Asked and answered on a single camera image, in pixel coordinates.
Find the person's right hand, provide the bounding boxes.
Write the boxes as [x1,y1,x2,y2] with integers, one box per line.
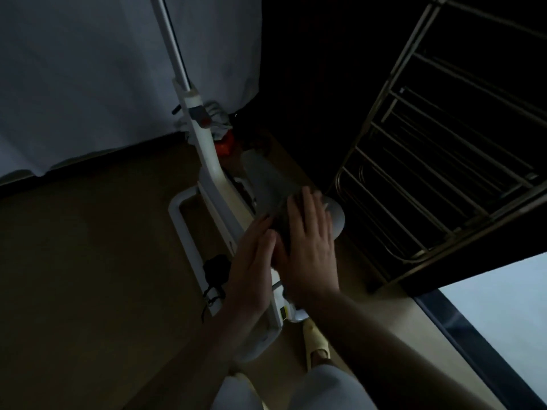
[273,186,341,308]

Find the grey bike saddle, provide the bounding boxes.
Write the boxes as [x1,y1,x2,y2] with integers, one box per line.
[241,149,346,244]

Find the white hanging sheet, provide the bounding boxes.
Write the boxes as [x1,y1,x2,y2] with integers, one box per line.
[0,0,262,180]

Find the person's white shorts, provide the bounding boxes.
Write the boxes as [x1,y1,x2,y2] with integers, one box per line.
[211,364,377,410]

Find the dark stone door threshold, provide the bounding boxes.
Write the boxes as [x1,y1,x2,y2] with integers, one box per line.
[414,290,547,410]

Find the dark wooden door frame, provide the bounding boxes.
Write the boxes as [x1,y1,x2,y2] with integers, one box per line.
[372,196,547,297]

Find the person's right leg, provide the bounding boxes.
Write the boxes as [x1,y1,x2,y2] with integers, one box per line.
[311,350,332,372]

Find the person's left hand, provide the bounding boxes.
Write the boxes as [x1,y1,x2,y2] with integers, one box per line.
[222,215,277,326]

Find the grey cleaning cloth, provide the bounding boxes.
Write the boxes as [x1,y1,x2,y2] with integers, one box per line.
[269,190,330,257]

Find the person's left forearm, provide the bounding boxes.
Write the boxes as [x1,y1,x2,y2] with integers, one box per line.
[124,311,266,410]

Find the person's right forearm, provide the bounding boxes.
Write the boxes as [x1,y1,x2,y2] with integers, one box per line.
[303,292,492,410]

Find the white exercise bike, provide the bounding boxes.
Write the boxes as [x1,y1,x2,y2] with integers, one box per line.
[149,0,346,363]

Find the metal drying rack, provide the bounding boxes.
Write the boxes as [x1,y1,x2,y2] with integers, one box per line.
[335,0,547,286]

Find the pale yellow slipper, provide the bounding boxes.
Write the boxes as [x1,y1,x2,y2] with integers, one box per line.
[302,319,332,372]

